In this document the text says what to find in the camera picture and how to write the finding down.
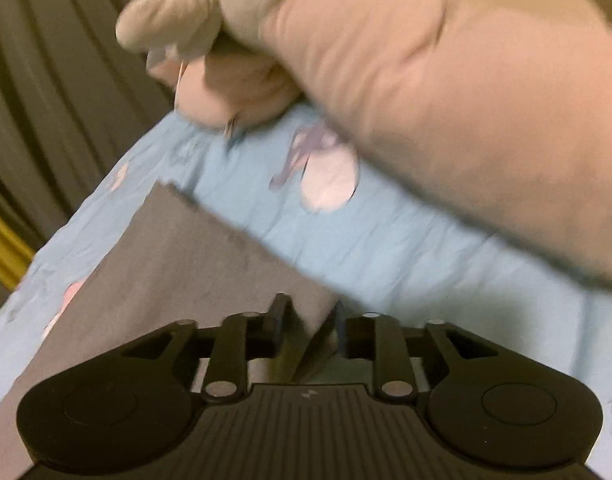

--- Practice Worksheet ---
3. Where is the yellow curtain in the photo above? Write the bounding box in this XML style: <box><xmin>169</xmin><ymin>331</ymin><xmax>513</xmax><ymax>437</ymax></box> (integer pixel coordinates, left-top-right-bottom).
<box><xmin>0</xmin><ymin>199</ymin><xmax>35</xmax><ymax>289</ymax></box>

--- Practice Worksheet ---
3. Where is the white and pink plush toy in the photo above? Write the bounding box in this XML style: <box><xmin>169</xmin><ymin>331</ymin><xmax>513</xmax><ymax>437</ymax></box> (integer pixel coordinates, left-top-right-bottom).
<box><xmin>114</xmin><ymin>0</ymin><xmax>307</xmax><ymax>131</ymax></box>

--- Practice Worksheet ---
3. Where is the grey curtain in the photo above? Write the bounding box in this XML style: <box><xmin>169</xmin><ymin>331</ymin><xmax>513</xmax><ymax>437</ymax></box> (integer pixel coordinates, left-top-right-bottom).
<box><xmin>0</xmin><ymin>0</ymin><xmax>199</xmax><ymax>291</ymax></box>

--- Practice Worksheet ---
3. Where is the grey towel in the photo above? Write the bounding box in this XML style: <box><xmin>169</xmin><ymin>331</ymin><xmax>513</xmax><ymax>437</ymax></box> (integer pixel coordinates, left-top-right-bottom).
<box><xmin>0</xmin><ymin>182</ymin><xmax>347</xmax><ymax>480</ymax></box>

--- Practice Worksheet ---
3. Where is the light blue printed bedsheet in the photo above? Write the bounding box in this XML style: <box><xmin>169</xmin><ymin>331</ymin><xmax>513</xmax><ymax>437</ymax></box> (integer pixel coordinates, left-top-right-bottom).
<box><xmin>0</xmin><ymin>105</ymin><xmax>612</xmax><ymax>480</ymax></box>

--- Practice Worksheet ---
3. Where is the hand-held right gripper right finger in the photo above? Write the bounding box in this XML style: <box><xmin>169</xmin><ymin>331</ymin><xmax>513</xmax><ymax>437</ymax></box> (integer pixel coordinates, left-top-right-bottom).
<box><xmin>335</xmin><ymin>301</ymin><xmax>498</xmax><ymax>404</ymax></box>

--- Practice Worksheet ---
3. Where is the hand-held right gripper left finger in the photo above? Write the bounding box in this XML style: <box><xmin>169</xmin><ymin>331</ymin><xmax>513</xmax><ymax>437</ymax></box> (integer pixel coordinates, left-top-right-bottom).
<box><xmin>120</xmin><ymin>294</ymin><xmax>293</xmax><ymax>404</ymax></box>

